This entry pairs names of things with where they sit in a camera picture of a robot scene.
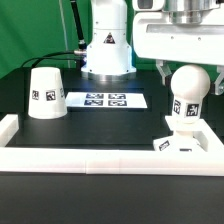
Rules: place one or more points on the white tag sheet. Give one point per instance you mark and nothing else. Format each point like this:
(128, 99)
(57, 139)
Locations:
(105, 100)

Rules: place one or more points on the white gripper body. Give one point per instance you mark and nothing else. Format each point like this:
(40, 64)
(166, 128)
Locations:
(155, 37)

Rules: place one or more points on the white lamp bulb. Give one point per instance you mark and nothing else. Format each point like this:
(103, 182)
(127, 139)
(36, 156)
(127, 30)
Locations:
(189, 85)

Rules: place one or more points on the white U-shaped fence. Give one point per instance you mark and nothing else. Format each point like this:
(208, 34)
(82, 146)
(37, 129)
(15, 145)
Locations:
(49, 160)

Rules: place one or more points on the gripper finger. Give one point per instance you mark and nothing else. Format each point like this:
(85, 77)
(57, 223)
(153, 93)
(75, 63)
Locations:
(217, 87)
(165, 72)

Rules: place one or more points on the white lamp base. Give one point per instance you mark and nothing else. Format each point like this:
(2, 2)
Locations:
(182, 139)

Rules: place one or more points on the white lamp shade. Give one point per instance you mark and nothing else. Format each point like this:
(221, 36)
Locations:
(46, 98)

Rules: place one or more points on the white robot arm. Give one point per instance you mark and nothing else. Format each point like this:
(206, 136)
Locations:
(109, 56)

